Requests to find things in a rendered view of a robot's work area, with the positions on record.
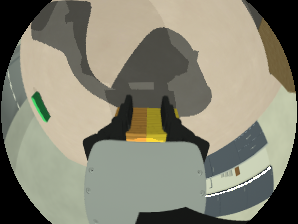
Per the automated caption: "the green rectangular bar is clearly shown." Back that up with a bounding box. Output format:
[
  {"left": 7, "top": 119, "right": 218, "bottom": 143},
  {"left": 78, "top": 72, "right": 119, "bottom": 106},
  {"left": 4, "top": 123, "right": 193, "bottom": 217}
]
[{"left": 31, "top": 92, "right": 50, "bottom": 122}]

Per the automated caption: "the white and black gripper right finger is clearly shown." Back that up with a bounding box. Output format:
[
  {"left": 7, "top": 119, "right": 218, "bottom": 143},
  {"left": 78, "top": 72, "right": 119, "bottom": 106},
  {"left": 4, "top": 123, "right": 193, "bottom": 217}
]
[{"left": 160, "top": 96, "right": 210, "bottom": 162}]

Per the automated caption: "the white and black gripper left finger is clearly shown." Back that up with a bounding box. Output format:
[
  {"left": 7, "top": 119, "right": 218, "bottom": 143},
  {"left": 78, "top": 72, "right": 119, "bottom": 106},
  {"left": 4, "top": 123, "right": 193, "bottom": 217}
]
[{"left": 83, "top": 95, "right": 133, "bottom": 161}]

